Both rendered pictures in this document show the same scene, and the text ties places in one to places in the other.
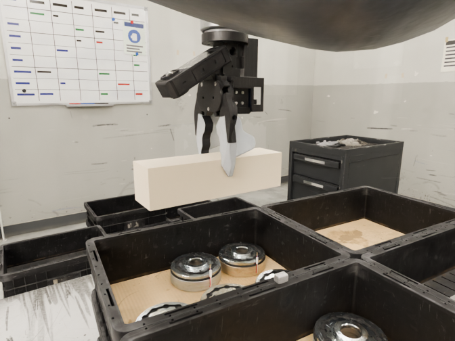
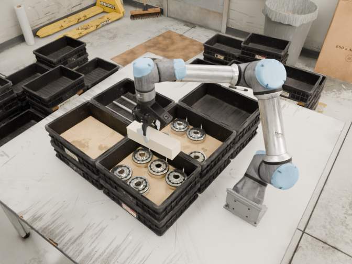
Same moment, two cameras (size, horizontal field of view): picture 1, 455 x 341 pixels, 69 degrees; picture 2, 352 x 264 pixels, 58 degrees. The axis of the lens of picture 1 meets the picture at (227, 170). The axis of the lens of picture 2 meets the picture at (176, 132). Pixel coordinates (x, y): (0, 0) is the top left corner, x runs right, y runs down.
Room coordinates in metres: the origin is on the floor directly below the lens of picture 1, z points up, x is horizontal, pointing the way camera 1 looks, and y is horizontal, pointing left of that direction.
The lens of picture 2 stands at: (0.80, 0.98, 2.02)
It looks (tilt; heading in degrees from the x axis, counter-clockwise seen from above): 42 degrees down; 248
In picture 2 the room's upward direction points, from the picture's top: straight up
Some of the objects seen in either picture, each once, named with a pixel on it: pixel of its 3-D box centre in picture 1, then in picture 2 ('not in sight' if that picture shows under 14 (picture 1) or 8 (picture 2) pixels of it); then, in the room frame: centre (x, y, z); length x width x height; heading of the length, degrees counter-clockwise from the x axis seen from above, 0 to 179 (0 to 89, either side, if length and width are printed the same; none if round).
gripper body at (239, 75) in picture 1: (228, 76); (145, 108); (0.54, 0.00, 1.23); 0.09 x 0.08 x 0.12; 124
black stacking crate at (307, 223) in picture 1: (359, 235); (92, 136); (0.75, -0.32, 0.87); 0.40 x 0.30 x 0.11; 119
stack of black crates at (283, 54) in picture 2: not in sight; (261, 64); (-1.02, -1.31, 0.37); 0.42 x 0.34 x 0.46; 124
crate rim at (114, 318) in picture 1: (212, 253); (147, 166); (0.56, 0.03, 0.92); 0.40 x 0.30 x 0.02; 119
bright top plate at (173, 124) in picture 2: not in sight; (179, 124); (0.29, -0.25, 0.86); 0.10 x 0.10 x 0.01
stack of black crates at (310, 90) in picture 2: not in sight; (286, 98); (-0.91, -0.75, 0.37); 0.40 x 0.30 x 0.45; 124
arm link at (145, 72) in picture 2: not in sight; (144, 74); (0.53, 0.00, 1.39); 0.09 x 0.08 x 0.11; 176
